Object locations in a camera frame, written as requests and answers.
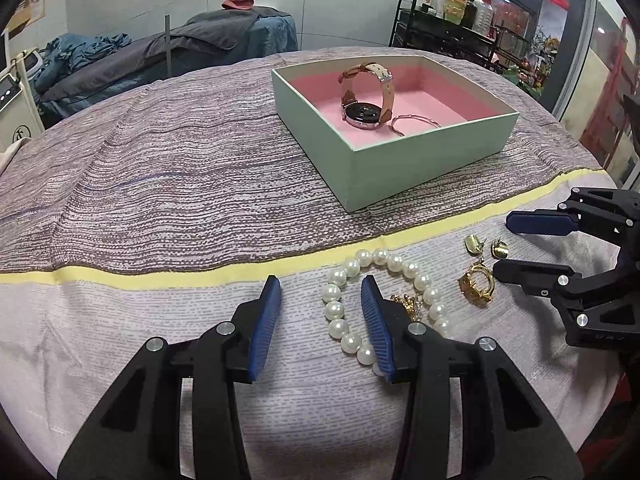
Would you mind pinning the silver bangle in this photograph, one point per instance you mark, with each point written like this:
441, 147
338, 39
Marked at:
422, 118

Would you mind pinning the green potted plant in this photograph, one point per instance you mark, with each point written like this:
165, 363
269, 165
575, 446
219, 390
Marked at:
530, 67

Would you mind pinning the chunky gold hoop earrings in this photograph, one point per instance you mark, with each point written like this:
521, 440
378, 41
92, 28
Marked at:
472, 290

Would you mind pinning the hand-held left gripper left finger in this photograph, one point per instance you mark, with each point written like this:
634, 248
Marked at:
265, 320

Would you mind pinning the green box with pink lining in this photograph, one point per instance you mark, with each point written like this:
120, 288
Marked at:
425, 160

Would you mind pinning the small gold charm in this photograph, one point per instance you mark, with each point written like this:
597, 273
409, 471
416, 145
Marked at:
407, 305

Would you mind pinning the blue covered massage bed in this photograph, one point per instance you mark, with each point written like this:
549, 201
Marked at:
280, 35

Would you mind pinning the small gold earring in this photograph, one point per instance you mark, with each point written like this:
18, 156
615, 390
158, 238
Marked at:
472, 245
500, 249

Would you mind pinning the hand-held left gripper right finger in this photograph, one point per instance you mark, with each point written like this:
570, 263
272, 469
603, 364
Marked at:
377, 330

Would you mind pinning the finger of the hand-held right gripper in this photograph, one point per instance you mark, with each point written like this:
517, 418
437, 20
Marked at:
520, 271
540, 222

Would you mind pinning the dark bottle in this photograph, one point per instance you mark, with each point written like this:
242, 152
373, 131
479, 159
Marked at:
468, 10

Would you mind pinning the pile of blue bedding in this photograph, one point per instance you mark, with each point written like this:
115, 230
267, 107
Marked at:
75, 55

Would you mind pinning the wall poster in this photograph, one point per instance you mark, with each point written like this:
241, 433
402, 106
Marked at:
35, 5

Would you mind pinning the white beauty machine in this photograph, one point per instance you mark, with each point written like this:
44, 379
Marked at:
15, 95

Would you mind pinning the red cloth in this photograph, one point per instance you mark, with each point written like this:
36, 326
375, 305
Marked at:
239, 2

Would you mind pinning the black trolley rack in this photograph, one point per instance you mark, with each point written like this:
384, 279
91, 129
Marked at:
450, 30

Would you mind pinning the clear plastic bottle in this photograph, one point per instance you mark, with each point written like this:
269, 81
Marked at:
484, 15

